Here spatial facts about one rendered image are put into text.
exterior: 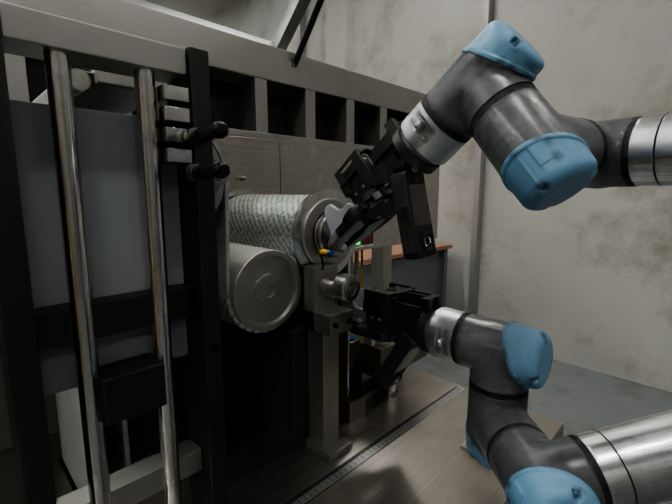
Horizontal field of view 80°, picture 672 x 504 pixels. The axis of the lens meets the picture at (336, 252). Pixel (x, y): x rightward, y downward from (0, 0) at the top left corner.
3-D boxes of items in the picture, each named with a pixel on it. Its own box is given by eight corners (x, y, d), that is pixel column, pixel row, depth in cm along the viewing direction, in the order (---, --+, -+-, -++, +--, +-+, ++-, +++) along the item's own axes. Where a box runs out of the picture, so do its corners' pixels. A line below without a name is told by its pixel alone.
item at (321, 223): (358, 224, 68) (342, 264, 66) (349, 224, 69) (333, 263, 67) (331, 202, 63) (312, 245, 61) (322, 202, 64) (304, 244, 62)
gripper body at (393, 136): (364, 179, 63) (416, 121, 55) (391, 223, 60) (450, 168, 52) (329, 178, 57) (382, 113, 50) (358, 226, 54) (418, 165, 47)
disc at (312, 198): (294, 285, 62) (291, 188, 59) (292, 284, 62) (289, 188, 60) (358, 270, 72) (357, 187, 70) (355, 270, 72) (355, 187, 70)
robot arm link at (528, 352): (531, 407, 47) (537, 338, 46) (447, 377, 55) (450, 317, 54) (553, 385, 53) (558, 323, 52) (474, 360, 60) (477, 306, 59)
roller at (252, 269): (235, 340, 55) (232, 254, 53) (161, 304, 73) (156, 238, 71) (302, 320, 64) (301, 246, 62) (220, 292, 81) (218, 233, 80)
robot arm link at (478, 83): (531, 54, 36) (483, 0, 40) (444, 141, 43) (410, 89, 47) (563, 79, 42) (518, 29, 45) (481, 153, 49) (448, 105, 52)
